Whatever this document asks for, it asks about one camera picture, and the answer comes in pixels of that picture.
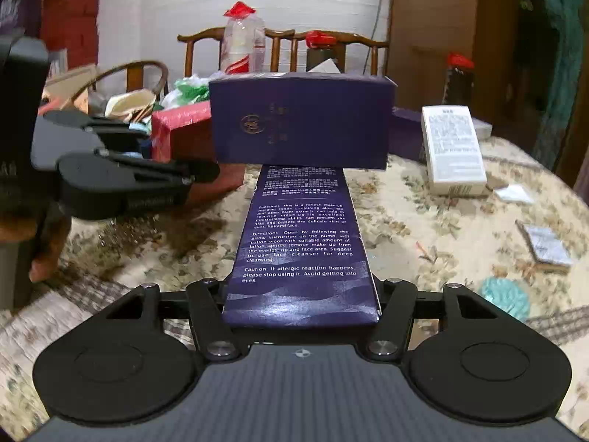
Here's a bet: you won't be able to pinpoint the purple box gold emblem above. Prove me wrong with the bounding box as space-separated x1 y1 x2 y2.
208 73 398 171

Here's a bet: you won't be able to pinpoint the brown cardboard pieces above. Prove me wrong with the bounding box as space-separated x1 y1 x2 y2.
43 64 99 111

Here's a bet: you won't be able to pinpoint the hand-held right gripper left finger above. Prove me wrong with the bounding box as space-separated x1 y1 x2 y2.
94 278 242 362

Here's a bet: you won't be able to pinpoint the brown wooden board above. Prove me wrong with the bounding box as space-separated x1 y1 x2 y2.
389 0 523 125

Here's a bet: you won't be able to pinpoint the grey-green bottle red cap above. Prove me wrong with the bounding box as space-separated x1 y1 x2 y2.
305 30 342 73

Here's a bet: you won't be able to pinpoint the grey square packet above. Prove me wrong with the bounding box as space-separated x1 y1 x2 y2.
514 220 574 269

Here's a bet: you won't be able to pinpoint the purple cardboard box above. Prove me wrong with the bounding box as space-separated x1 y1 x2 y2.
390 107 430 163

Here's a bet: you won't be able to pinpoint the white plastic bag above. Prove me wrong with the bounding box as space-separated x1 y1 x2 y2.
159 87 185 111

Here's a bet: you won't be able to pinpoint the red cardboard box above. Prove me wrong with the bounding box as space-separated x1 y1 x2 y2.
151 101 246 206

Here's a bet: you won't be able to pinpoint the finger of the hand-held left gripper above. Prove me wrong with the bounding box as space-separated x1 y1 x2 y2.
94 146 222 186
83 116 152 143

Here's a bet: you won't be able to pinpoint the small white packet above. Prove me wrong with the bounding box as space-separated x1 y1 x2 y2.
494 184 535 204

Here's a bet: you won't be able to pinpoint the cream paper bowl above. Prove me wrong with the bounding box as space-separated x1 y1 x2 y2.
105 91 155 118

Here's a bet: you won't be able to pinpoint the long purple box white text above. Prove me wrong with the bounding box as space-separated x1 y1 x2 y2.
221 165 382 329

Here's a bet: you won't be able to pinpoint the dark bottle red cap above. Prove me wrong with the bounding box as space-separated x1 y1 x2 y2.
442 53 476 106

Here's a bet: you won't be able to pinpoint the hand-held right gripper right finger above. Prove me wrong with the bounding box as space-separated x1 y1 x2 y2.
363 277 504 361

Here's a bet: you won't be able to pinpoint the bundle of wooden chopsticks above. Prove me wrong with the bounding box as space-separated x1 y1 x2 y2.
131 101 155 125

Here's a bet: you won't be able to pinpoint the round-back wooden chair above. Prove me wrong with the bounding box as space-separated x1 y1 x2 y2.
89 60 170 102

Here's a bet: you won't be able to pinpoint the bag of paper cups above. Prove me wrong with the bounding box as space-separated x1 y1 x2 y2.
220 2 268 75

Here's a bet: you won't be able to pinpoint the white box printed text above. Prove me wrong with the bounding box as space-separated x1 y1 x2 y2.
421 105 489 197

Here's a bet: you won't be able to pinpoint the floral cloth desktop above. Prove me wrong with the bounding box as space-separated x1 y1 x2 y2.
0 136 589 442

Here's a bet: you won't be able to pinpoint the green plastic bag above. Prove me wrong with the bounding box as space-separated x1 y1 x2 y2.
174 75 213 102

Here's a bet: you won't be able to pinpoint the person's left hand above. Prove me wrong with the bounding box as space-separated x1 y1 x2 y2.
0 212 73 283

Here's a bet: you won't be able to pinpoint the stack of red boxes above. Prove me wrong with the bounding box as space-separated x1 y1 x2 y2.
40 0 100 67

